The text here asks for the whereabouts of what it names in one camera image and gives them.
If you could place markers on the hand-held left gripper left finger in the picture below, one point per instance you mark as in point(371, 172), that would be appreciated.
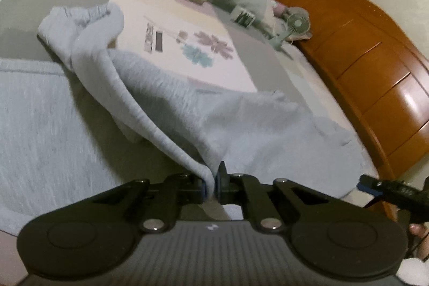
point(203, 188)

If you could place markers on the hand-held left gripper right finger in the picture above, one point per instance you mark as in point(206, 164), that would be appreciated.
point(218, 187)

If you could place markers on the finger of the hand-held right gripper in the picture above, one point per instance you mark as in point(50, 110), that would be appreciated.
point(368, 184)

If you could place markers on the light grey sweatpants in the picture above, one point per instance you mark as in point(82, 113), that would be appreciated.
point(167, 105)

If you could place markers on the person's right forearm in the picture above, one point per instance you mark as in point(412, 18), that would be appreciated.
point(415, 272)

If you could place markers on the person's right hand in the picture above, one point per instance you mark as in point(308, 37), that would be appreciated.
point(420, 230)

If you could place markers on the wooden headboard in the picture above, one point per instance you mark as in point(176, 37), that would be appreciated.
point(368, 71)

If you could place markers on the small tissue pack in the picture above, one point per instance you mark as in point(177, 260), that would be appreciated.
point(243, 18)

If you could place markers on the green handheld fan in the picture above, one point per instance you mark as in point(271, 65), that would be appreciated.
point(296, 23)

